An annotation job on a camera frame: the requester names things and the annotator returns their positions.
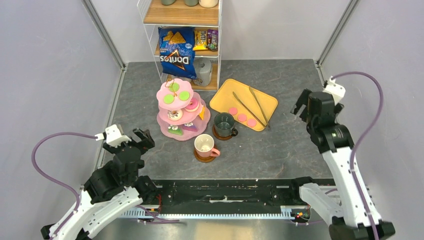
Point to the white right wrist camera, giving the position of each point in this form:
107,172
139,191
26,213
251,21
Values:
336,90

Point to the pink sandwich cookie middle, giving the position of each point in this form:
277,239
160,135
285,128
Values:
242,118

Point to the grey ceramic mug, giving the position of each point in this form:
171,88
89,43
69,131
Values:
203,69

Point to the pink sandwich cookie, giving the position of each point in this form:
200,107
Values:
233,111
242,118
251,123

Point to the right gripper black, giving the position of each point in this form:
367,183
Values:
304,99

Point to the pink three-tier cake stand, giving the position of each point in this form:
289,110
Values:
162,118

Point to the green cake slice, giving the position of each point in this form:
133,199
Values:
175,130

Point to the green sandwich cookie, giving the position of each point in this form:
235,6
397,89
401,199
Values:
168,99
184,95
173,87

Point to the brown round coaster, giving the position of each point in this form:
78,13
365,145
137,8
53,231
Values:
220,137
203,159

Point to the blue Doritos chip bag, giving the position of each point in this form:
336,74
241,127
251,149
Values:
176,53

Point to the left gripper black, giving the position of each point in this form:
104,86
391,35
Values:
146,143

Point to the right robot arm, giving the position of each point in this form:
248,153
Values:
356,218

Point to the purple cake slice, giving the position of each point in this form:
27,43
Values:
190,126

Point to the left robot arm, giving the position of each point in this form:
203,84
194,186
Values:
111,189

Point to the white cable track rail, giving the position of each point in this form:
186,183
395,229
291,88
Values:
138,213

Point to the yellow M&M candy bag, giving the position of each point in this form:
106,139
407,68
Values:
200,40

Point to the yellow cake slice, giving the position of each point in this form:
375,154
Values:
202,113

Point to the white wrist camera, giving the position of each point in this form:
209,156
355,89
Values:
113,136
336,90

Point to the yellow serving tray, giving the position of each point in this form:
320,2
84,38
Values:
223,100

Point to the pink sandwich cookie far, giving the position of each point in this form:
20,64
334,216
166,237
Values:
233,111

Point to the metal serving tongs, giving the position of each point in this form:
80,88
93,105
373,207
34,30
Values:
249,100

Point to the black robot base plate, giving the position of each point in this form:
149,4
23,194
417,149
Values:
225,196

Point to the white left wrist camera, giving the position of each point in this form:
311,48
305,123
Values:
113,136

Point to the pink frosted donut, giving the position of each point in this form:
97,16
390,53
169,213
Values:
193,105

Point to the pink sandwich cookie front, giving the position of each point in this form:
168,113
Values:
251,123

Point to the white wire wooden shelf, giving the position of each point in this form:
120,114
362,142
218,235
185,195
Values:
176,13

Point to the chocolate white donut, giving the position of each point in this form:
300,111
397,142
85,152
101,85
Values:
175,115

